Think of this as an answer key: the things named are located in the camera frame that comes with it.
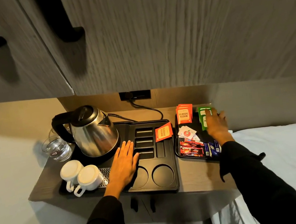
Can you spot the person's right fingers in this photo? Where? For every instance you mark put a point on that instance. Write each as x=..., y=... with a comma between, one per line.
x=216, y=116

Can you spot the red coffee sachet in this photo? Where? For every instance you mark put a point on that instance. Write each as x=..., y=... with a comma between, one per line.
x=191, y=144
x=190, y=151

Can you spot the person's right forearm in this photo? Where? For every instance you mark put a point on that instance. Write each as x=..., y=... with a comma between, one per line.
x=261, y=182

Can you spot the blue sachet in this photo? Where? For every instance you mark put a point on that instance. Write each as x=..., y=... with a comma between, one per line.
x=216, y=148
x=208, y=150

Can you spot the wooden bedside cabinet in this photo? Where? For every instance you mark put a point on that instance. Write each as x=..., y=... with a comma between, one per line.
x=201, y=174

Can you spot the small black sachet tray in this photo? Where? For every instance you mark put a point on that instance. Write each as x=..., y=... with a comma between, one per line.
x=206, y=139

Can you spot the white sachet with red print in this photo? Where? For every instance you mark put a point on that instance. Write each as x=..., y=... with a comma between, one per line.
x=188, y=133

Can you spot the large black compartment tray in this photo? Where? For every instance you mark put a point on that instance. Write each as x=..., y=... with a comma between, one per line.
x=159, y=169

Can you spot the wide grey wooden cabinet door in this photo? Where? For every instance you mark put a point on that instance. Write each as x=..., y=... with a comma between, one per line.
x=179, y=28

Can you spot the white ceramic cup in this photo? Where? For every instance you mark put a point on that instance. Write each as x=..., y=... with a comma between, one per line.
x=70, y=170
x=89, y=177

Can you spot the orange tea sachet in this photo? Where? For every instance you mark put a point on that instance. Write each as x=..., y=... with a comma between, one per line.
x=163, y=132
x=183, y=115
x=191, y=108

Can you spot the person's left hand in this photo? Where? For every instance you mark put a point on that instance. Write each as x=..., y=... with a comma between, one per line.
x=123, y=166

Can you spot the black wall power socket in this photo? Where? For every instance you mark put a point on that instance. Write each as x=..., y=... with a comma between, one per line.
x=135, y=95

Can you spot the person's left little finger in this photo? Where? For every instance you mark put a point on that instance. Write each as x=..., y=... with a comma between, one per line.
x=116, y=156

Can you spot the person's right hand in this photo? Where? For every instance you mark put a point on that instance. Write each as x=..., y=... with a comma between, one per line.
x=218, y=127

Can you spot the white bed sheet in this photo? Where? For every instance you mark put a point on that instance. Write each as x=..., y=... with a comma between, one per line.
x=281, y=151

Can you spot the perforated metal drip grate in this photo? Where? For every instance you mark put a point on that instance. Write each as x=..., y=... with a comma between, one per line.
x=105, y=176

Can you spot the person's left thumb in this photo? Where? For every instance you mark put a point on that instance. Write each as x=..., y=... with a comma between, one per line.
x=137, y=159

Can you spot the clear drinking glass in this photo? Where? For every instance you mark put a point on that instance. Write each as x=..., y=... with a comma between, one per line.
x=52, y=133
x=58, y=150

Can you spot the stainless steel electric kettle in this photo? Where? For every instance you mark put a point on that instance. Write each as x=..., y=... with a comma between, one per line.
x=93, y=135

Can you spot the person's left middle finger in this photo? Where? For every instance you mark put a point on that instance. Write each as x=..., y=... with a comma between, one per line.
x=126, y=149

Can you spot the green tea sachet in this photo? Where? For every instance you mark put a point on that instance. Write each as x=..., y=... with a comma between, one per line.
x=203, y=124
x=202, y=111

